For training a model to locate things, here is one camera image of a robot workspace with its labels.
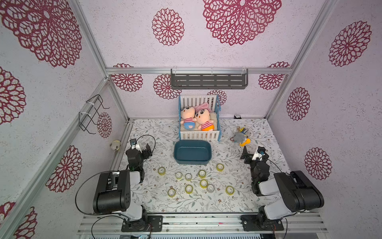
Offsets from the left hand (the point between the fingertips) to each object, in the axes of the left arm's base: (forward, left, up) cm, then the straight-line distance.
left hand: (140, 146), depth 93 cm
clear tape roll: (-23, -43, -9) cm, 50 cm away
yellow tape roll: (-13, -13, -9) cm, 20 cm away
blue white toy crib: (+37, -47, +4) cm, 60 cm away
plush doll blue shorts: (+25, -30, +3) cm, 39 cm away
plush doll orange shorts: (+21, -40, +4) cm, 45 cm away
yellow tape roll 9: (-24, -54, -9) cm, 60 cm away
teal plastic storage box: (0, -33, -7) cm, 33 cm away
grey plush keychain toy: (+9, -65, -3) cm, 66 cm away
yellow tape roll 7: (-24, -31, -9) cm, 40 cm away
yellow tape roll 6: (-26, -21, -8) cm, 34 cm away
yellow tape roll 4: (-15, -38, -9) cm, 42 cm away
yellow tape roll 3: (-17, -30, -9) cm, 35 cm away
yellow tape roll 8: (-21, -39, -9) cm, 45 cm away
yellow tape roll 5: (-10, -50, -10) cm, 52 cm away
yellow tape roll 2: (-16, -24, -8) cm, 30 cm away
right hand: (-4, -70, +2) cm, 70 cm away
